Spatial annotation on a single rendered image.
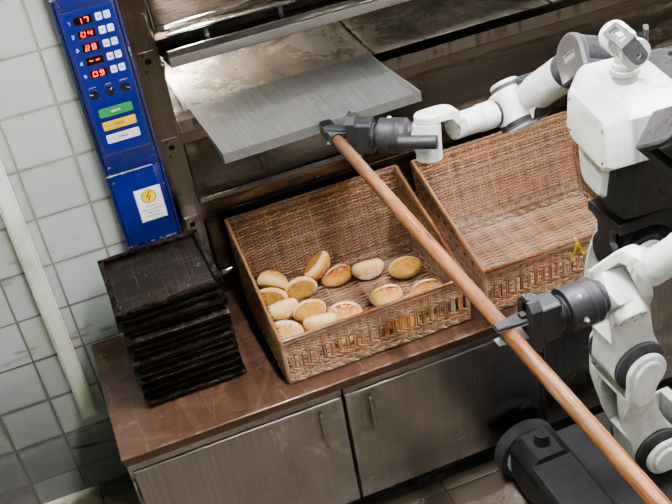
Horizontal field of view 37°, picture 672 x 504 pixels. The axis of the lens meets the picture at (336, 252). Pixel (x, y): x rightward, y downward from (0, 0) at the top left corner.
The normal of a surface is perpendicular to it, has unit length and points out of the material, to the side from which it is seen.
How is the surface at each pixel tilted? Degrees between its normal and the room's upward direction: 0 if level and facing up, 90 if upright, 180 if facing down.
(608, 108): 46
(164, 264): 0
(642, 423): 90
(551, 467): 0
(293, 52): 0
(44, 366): 90
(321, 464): 90
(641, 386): 90
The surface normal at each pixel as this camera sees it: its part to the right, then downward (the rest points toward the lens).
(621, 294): 0.09, -0.36
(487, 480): -0.15, -0.80
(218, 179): 0.27, 0.20
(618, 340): 0.36, 0.50
